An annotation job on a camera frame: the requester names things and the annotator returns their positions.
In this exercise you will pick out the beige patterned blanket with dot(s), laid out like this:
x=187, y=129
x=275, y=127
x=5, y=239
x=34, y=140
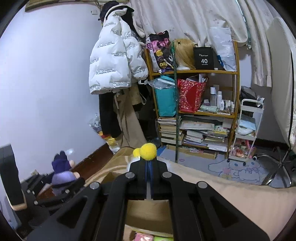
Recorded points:
x=272, y=209

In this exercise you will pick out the yellow plush pouch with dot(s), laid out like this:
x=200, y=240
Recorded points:
x=147, y=152

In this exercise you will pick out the cartoon floor rug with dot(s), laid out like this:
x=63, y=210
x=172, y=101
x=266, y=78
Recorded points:
x=253, y=172

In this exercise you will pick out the white puffer jacket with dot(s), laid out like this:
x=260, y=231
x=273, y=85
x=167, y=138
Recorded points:
x=116, y=60

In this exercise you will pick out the black box with 40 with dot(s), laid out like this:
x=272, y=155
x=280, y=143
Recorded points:
x=203, y=58

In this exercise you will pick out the printed tote bag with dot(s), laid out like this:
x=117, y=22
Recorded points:
x=158, y=46

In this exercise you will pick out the stack of books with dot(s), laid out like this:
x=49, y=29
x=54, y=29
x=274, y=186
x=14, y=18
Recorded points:
x=169, y=132

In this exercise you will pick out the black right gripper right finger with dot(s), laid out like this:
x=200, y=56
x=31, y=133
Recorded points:
x=169, y=186

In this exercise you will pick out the blonde wig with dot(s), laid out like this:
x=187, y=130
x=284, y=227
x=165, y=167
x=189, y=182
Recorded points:
x=184, y=53

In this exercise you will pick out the white plastic bag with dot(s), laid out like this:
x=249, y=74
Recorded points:
x=223, y=45

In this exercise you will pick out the purple plush doll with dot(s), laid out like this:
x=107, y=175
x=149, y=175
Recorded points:
x=63, y=175

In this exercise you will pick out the pink tissue pack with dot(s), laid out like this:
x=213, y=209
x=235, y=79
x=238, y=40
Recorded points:
x=143, y=237

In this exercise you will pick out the beige trousers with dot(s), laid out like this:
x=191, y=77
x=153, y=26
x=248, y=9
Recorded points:
x=131, y=134

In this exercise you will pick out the plastic bag with toys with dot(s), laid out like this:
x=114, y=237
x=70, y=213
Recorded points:
x=95, y=124

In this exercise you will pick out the wooden bookshelf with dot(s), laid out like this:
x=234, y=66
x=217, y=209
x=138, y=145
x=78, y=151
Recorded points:
x=234, y=88

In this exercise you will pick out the cardboard box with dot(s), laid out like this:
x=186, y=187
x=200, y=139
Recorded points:
x=148, y=217

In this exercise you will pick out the green pole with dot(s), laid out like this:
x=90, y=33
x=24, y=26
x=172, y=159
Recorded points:
x=176, y=99

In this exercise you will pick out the red patterned gift bag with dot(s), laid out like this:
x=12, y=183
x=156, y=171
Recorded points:
x=190, y=95

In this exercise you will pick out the green tissue pack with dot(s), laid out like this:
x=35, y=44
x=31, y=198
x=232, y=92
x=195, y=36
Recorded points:
x=163, y=238

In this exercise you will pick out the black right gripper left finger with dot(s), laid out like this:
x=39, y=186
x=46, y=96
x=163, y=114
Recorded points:
x=113, y=200

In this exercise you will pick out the white curtain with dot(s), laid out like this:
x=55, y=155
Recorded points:
x=248, y=22

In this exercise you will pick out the white rolling cart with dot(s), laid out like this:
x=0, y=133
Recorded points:
x=246, y=130

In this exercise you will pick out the teal shopping bag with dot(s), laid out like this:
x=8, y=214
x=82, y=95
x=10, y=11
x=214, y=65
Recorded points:
x=164, y=88

